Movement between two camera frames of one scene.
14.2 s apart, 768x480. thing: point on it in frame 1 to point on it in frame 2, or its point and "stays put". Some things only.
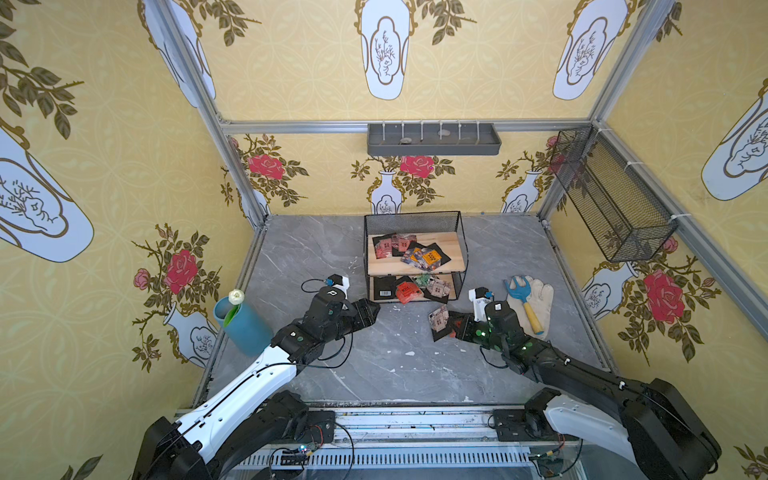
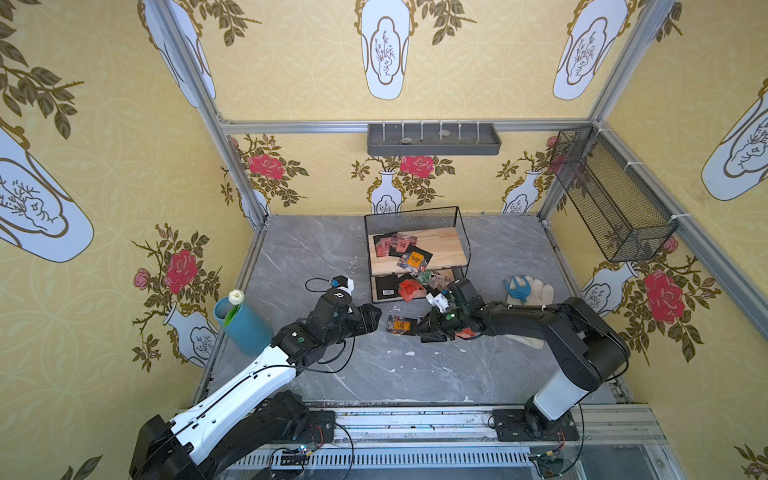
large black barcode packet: x=385 y=288 stays put
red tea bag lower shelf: x=406 y=292 stays put
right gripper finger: x=464 y=333 to x=435 y=337
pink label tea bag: x=393 y=244 stays put
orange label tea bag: x=427 y=258 to x=399 y=325
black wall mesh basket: x=628 y=222 stays put
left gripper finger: x=368 y=306 stays put
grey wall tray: x=429 y=139 stays put
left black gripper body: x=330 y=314 stays put
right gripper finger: x=466 y=318 to x=426 y=325
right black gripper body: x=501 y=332 to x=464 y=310
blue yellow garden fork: x=522 y=292 stays put
